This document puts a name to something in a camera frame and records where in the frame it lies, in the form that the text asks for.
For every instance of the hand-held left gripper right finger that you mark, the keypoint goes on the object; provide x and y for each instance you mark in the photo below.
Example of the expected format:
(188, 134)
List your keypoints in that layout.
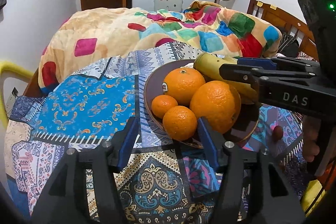
(207, 142)

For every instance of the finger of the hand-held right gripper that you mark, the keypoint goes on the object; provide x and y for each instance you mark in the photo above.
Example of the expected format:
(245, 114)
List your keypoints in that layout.
(257, 61)
(236, 72)

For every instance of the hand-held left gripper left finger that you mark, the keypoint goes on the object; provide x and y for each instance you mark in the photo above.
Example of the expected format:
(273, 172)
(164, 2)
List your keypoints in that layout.
(128, 142)

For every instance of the yellow banana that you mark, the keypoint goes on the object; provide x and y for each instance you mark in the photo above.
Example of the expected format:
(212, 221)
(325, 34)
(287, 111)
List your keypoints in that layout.
(210, 65)

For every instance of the small tangerine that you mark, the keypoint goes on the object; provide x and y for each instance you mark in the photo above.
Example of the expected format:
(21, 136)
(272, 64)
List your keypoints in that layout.
(164, 106)
(179, 123)

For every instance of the large orange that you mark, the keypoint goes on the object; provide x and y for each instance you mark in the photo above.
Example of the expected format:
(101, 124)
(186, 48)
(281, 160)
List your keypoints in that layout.
(215, 106)

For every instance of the medium orange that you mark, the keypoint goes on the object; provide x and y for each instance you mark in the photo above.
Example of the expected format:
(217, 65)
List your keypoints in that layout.
(183, 83)

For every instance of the purple plate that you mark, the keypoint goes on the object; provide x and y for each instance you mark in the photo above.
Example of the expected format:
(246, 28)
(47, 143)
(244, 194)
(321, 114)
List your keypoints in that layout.
(155, 85)

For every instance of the person's right hand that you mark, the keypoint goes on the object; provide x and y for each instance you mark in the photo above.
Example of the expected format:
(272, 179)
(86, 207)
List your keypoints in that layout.
(310, 140)

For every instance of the black backpack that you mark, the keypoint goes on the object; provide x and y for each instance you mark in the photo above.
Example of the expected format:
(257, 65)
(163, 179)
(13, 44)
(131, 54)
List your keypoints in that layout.
(288, 45)

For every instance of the red date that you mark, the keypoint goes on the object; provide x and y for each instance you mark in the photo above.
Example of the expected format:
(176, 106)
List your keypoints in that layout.
(277, 133)

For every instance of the wooden bed headboard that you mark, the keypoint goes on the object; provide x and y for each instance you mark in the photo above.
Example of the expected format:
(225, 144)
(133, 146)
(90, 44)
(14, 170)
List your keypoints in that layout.
(283, 19)

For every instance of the patterned blue cloth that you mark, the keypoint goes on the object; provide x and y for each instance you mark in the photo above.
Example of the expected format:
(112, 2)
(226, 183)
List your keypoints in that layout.
(86, 108)

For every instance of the white appliance box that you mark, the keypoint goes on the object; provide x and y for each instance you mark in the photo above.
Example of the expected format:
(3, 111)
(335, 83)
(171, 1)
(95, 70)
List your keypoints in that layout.
(168, 2)

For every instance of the yellow cloth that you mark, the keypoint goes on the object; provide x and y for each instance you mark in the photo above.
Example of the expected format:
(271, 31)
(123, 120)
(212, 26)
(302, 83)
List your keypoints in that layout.
(312, 195)

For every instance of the colourful patchwork blanket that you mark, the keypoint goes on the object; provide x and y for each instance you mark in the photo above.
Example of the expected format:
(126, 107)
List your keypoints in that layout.
(105, 32)

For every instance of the yellow chair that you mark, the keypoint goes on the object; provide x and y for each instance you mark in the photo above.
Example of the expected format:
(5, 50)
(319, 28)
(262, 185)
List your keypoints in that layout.
(8, 69)

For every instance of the wall socket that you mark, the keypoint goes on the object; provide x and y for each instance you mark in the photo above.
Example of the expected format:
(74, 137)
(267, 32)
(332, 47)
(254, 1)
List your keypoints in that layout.
(11, 98)

